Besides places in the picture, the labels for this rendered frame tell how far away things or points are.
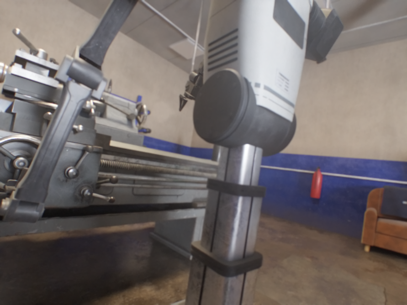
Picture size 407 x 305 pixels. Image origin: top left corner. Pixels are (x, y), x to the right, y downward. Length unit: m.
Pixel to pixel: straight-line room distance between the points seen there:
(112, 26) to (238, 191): 0.52
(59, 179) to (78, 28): 4.20
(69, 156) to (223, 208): 0.80
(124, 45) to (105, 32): 4.69
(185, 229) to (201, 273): 1.44
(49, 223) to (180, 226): 1.15
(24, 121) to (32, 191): 0.46
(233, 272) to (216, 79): 0.39
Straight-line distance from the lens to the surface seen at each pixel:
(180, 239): 1.99
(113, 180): 1.02
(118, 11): 0.66
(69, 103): 0.61
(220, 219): 0.45
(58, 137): 0.62
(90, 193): 1.08
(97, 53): 0.68
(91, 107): 1.27
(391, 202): 3.82
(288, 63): 0.51
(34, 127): 1.05
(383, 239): 3.59
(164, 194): 1.57
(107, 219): 1.20
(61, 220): 1.13
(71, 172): 1.04
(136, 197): 1.45
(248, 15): 0.47
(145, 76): 5.43
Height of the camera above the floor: 0.77
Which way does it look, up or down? 3 degrees up
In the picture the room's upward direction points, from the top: 9 degrees clockwise
